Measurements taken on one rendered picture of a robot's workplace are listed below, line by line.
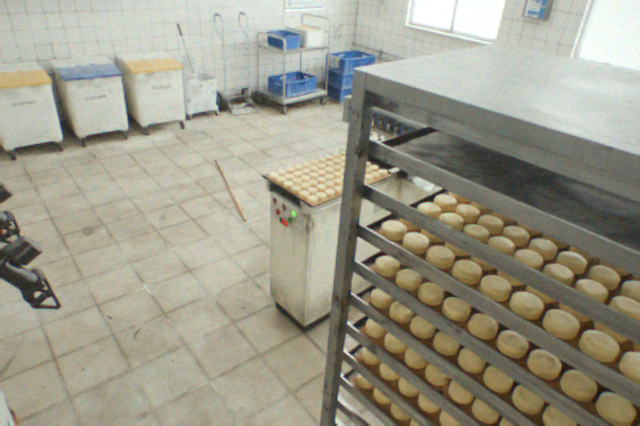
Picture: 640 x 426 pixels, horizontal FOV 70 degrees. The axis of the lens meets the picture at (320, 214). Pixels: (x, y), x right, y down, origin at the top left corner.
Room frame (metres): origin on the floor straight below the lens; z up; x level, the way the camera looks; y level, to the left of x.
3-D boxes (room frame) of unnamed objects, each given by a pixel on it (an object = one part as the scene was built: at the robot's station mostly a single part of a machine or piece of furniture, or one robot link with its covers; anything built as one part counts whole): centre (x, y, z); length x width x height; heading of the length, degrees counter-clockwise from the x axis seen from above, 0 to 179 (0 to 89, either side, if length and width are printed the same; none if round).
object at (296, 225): (2.04, 0.18, 0.77); 0.24 x 0.04 x 0.14; 43
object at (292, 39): (6.05, 0.62, 0.88); 0.40 x 0.30 x 0.16; 44
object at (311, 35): (6.34, 0.38, 0.90); 0.44 x 0.36 x 0.20; 49
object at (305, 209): (2.61, -0.64, 0.87); 2.01 x 0.03 x 0.07; 133
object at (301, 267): (2.29, -0.09, 0.45); 0.70 x 0.34 x 0.90; 133
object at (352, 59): (6.77, -0.27, 0.50); 0.60 x 0.40 x 0.20; 133
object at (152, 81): (5.10, 1.99, 0.38); 0.64 x 0.54 x 0.77; 38
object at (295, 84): (6.21, 0.50, 0.29); 0.56 x 0.38 x 0.20; 138
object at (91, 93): (4.67, 2.48, 0.38); 0.64 x 0.54 x 0.77; 39
